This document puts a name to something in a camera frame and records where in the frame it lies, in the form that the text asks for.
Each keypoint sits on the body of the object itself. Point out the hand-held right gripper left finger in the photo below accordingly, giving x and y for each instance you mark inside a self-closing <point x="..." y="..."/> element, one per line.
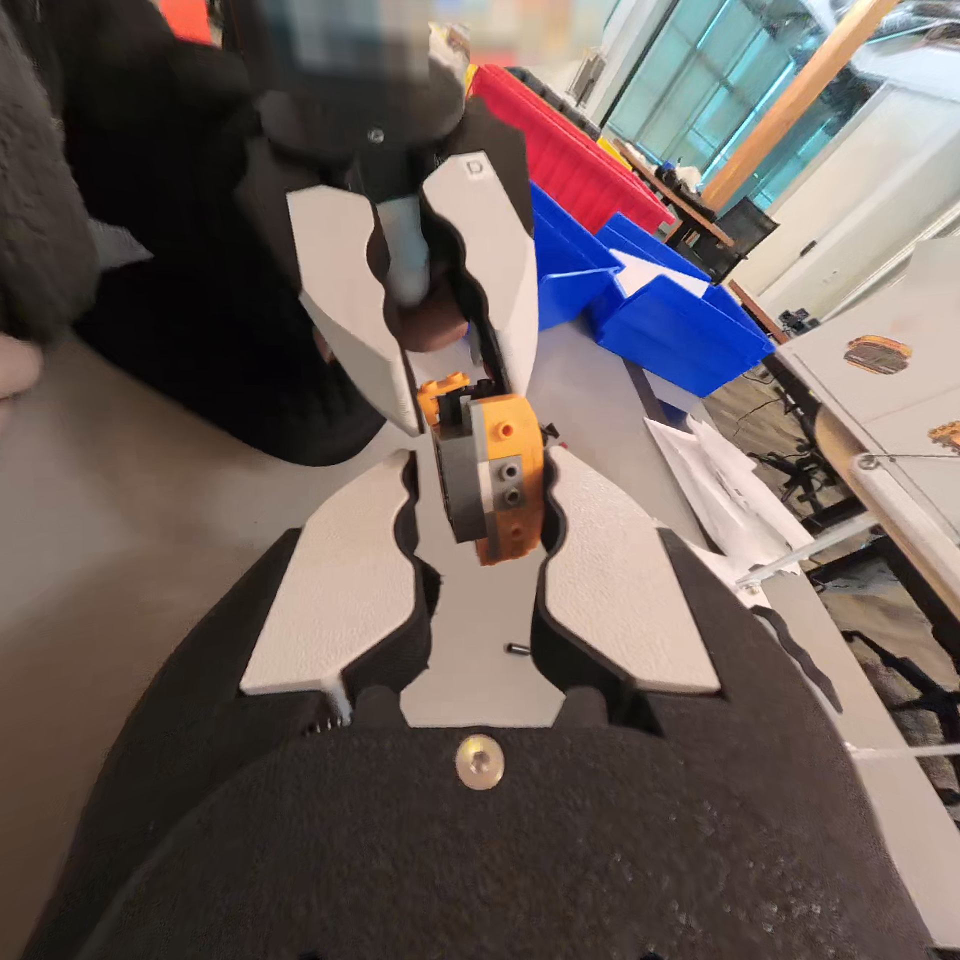
<point x="337" y="585"/>

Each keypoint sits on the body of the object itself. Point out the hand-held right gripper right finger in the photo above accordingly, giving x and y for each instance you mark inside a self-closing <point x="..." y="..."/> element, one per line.
<point x="621" y="585"/>

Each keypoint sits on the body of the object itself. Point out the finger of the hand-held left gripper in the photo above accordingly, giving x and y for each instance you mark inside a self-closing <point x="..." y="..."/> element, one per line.
<point x="337" y="262"/>
<point x="495" y="240"/>

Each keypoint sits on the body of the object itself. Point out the orange lego car section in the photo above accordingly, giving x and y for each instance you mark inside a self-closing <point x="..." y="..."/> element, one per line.
<point x="517" y="465"/>

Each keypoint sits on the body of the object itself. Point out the small orange lego piece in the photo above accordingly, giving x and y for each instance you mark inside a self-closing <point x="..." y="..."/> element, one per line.
<point x="431" y="398"/>

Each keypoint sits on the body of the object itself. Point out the person's left hand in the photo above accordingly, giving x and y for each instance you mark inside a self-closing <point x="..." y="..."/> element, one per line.
<point x="431" y="326"/>

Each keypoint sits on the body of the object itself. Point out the blue plastic bin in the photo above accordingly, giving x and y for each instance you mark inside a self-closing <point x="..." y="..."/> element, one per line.
<point x="570" y="262"/>
<point x="690" y="345"/>

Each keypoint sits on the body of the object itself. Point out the red plastic bin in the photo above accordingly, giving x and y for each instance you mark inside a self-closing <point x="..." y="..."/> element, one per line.
<point x="570" y="150"/>

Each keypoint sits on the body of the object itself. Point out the black office chair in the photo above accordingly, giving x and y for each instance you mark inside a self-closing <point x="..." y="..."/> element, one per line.
<point x="746" y="232"/>

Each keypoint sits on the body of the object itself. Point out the dark fleece jacket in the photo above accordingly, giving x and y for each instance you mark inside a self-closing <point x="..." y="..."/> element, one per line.
<point x="37" y="187"/>

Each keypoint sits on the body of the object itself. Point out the beige sweatshirt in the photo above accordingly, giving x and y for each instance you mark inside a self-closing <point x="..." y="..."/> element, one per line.
<point x="15" y="367"/>

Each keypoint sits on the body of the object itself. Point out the white tray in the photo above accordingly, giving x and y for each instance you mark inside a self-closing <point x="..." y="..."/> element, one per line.
<point x="861" y="825"/>

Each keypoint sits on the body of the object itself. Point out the wooden post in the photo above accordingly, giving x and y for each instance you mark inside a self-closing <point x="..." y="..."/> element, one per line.
<point x="794" y="97"/>

